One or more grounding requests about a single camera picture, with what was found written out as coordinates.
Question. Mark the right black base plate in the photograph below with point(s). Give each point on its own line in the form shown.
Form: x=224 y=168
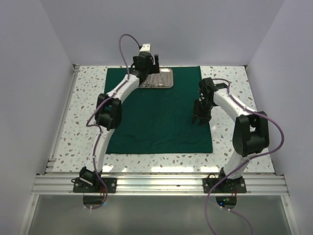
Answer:
x=227 y=186

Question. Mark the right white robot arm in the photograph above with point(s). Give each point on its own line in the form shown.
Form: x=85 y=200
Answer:
x=250 y=134

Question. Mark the aluminium left side rail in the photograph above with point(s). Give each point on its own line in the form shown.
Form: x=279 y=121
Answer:
x=51 y=157

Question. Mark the steel instrument tray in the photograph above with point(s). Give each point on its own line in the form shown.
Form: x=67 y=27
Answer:
x=162 y=80

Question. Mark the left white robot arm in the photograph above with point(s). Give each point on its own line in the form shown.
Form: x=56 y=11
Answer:
x=108 y=115

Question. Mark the dark green surgical cloth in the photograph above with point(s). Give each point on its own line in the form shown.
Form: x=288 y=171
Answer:
x=158 y=121

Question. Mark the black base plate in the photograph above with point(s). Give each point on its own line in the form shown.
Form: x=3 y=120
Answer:
x=227 y=186
x=83 y=187

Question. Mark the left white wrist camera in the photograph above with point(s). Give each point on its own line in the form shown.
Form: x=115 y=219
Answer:
x=145 y=49

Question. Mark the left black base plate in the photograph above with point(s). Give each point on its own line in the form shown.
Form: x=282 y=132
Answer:
x=83 y=187

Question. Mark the aluminium rail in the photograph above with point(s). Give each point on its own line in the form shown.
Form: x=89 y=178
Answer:
x=159 y=184
x=51 y=157

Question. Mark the aluminium front rail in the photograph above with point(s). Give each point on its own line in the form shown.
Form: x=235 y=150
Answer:
x=159 y=184

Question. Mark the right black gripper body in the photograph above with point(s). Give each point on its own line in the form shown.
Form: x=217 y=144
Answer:
x=202 y=109

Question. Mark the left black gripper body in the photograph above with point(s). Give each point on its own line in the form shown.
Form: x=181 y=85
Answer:
x=148 y=70

